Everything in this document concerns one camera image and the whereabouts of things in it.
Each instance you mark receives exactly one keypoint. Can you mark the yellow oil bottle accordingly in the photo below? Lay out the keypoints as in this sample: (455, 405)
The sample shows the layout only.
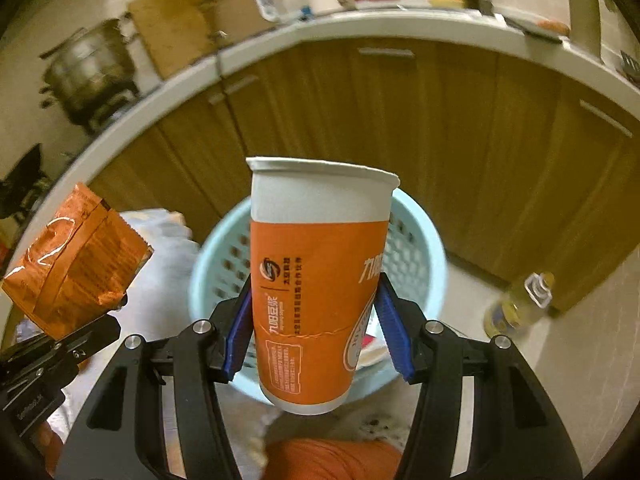
(520, 305)

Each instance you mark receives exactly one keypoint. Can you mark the orange snack packet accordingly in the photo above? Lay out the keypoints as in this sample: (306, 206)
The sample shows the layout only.
(75, 260)

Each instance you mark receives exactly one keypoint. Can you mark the black gas stove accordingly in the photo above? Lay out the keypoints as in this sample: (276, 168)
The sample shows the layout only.
(95, 117)

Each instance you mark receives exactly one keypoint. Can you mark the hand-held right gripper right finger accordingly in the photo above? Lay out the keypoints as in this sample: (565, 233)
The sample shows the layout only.
(395, 335)

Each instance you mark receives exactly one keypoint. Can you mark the steel steamer pot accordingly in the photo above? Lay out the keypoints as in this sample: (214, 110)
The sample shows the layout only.
(87, 72)

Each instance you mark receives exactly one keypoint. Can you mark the light blue plastic basket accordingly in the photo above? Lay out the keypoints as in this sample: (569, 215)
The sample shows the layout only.
(415, 260)

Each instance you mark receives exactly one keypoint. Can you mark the white paper scrap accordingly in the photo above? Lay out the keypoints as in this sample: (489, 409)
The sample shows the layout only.
(372, 352)

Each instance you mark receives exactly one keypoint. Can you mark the orange dish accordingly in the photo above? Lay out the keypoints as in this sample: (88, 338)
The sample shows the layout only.
(552, 26)

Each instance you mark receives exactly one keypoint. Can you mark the wooden cutting board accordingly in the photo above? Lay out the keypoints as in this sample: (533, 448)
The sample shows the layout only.
(170, 25)

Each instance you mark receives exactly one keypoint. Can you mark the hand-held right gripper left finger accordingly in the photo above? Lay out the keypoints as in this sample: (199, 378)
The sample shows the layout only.
(239, 332)

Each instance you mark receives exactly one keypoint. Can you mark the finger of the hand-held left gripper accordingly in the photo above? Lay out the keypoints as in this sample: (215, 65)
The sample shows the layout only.
(92, 334)

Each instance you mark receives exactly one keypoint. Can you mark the wooden kitchen cabinet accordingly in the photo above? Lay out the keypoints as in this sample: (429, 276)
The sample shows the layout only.
(475, 135)

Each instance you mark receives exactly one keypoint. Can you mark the orange and white paper cup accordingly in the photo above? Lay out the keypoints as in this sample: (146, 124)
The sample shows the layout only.
(310, 240)

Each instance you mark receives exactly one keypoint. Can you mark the blue and white small box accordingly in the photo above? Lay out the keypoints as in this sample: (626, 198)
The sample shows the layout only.
(265, 4)

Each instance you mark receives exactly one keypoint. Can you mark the wall utensil rack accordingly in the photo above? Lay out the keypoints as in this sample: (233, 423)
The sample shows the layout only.
(631, 67)

